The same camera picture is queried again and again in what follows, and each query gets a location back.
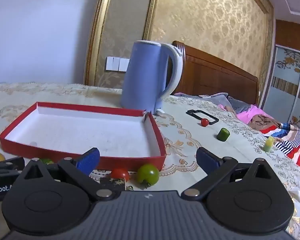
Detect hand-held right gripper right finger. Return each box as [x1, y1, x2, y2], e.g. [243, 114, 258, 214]
[181, 147, 278, 202]

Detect white wall light switch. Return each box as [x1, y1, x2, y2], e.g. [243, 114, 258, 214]
[105, 57, 130, 72]

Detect pink blanket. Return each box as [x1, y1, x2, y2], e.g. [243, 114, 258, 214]
[225, 104, 273, 130]

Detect grey cloth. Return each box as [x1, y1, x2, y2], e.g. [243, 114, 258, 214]
[174, 92, 240, 113]

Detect blue electric kettle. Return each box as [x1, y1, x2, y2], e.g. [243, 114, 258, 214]
[120, 40, 183, 115]

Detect gold framed wallpaper panel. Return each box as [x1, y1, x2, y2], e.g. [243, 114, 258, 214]
[84, 0, 163, 87]

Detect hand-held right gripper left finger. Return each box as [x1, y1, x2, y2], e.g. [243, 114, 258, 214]
[22, 147, 120, 202]

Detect striped blanket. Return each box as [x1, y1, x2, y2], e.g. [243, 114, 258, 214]
[260, 121, 300, 168]

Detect brown wooden headboard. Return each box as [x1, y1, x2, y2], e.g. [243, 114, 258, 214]
[166, 41, 259, 105]

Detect sliding door wardrobe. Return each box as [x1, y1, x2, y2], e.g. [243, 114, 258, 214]
[261, 20, 300, 128]

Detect yellow green vegetable piece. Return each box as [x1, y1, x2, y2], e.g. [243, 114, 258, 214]
[262, 136, 275, 152]

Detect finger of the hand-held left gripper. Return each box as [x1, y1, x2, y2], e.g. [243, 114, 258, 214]
[0, 157, 25, 179]

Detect red shallow cardboard box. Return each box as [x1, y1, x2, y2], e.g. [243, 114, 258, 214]
[0, 102, 167, 171]

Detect green cucumber piece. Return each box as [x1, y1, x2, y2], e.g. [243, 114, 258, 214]
[217, 127, 230, 142]

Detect black clip object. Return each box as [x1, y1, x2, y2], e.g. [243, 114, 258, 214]
[186, 109, 219, 125]

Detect green tomato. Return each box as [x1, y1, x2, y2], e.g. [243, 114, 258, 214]
[136, 164, 160, 188]

